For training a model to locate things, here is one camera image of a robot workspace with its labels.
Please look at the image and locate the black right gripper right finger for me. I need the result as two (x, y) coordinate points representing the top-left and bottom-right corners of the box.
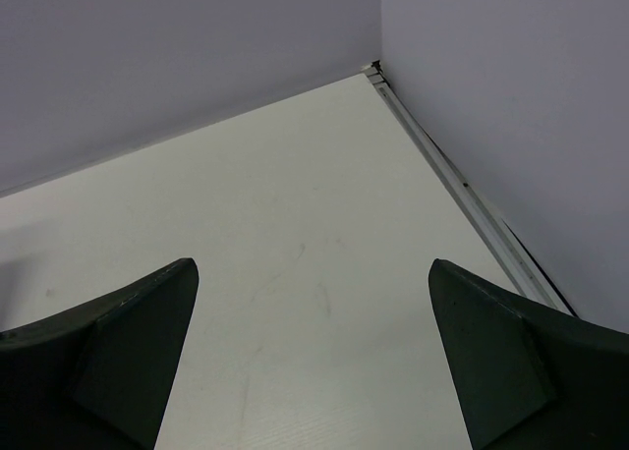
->
(429, 259), (628, 449)

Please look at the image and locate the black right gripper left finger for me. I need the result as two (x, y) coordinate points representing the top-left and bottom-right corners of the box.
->
(1, 258), (199, 449)

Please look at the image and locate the aluminium right side rail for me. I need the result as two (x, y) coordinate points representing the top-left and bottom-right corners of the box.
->
(362, 61), (578, 317)

